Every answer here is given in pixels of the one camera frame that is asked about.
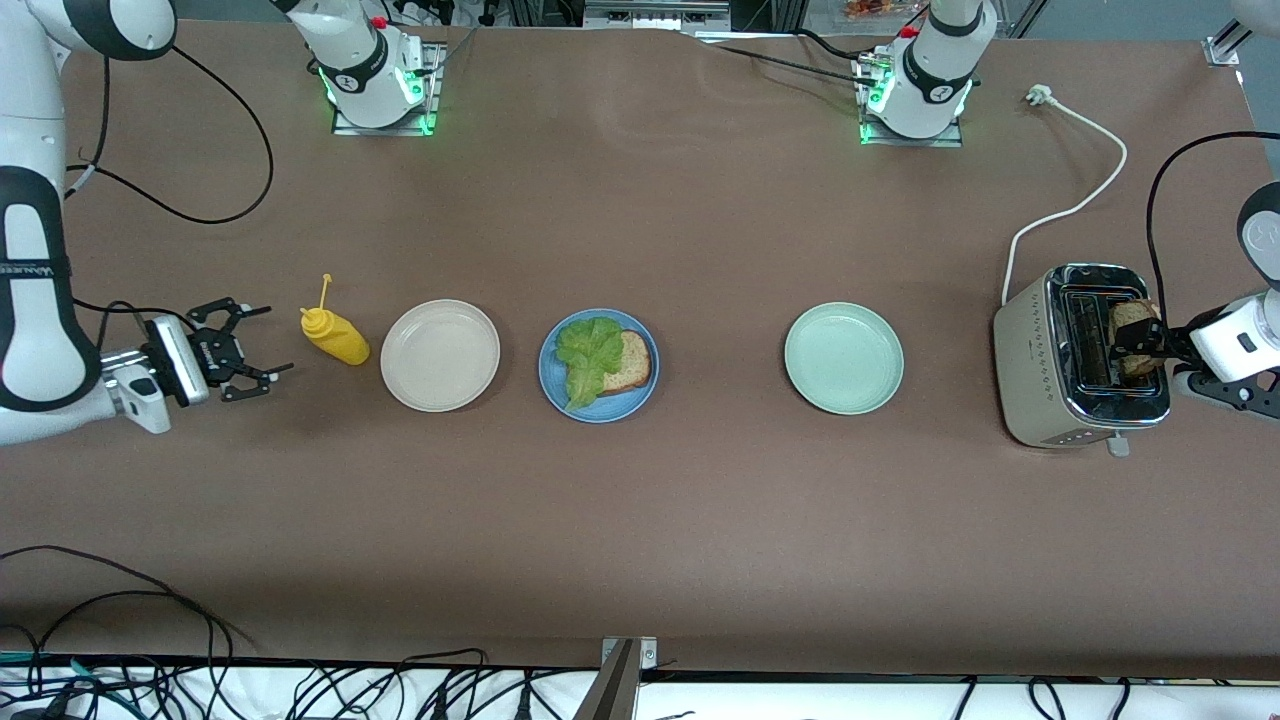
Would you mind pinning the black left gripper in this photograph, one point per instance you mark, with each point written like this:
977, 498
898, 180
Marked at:
1168, 342

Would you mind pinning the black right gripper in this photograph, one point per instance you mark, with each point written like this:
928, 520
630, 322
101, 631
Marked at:
208, 352

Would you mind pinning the brown bread slice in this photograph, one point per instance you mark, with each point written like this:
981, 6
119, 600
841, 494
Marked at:
635, 360
1135, 312

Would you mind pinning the yellow mustard squeeze bottle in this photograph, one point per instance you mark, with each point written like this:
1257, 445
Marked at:
340, 342

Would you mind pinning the green lettuce leaf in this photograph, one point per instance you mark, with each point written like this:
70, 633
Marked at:
588, 360

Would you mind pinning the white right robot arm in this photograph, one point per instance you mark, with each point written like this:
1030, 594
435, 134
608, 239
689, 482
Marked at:
25, 100

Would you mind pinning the beige round plate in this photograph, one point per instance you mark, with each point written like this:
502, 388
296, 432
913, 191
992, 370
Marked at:
440, 355

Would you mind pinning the light green round plate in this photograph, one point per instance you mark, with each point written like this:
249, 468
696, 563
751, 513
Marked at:
844, 358

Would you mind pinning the blue round plate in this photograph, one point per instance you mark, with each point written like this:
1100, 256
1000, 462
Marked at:
600, 416

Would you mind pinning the silver two-slot toaster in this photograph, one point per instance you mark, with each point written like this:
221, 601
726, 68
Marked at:
1030, 370

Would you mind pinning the orange snack packet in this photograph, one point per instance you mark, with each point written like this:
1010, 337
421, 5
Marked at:
870, 10

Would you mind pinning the aluminium corner bracket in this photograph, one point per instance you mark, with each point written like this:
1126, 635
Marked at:
1222, 50

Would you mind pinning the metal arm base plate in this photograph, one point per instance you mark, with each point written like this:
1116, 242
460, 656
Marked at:
432, 90
880, 141

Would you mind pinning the metal table edge bracket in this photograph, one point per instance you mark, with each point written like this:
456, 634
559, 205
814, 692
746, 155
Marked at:
625, 680

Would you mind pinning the aluminium frame rail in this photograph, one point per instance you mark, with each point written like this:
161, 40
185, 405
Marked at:
655, 15

